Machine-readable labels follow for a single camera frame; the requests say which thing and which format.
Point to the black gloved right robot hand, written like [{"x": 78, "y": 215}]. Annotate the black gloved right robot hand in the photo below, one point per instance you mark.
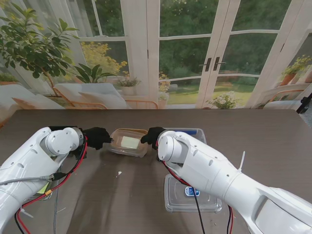
[{"x": 152, "y": 136}]

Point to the clear lid with green label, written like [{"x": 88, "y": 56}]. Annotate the clear lid with green label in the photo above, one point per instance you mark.
[{"x": 44, "y": 191}]

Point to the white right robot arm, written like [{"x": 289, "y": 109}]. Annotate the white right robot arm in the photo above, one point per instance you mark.
[{"x": 219, "y": 175}]

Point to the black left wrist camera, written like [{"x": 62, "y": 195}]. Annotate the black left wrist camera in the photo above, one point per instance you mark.
[{"x": 74, "y": 154}]

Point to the printed garden backdrop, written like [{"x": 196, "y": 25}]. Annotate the printed garden backdrop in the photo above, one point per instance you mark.
[{"x": 185, "y": 48}]

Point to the clear lid with white label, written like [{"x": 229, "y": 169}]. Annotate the clear lid with white label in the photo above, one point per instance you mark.
[{"x": 129, "y": 142}]

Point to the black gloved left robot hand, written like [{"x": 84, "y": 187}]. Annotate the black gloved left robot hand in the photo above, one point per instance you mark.
[{"x": 96, "y": 136}]

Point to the clear box with blue clips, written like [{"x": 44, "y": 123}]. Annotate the clear box with blue clips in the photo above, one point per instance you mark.
[{"x": 201, "y": 136}]

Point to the brown kraft paper container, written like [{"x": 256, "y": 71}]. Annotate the brown kraft paper container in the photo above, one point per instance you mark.
[{"x": 136, "y": 130}]

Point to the clear lid with blue label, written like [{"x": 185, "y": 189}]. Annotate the clear lid with blue label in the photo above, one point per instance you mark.
[{"x": 178, "y": 200}]

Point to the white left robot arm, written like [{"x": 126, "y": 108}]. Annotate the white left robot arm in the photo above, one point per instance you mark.
[{"x": 29, "y": 161}]

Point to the black tripod stand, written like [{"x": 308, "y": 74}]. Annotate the black tripod stand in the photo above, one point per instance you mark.
[{"x": 303, "y": 104}]

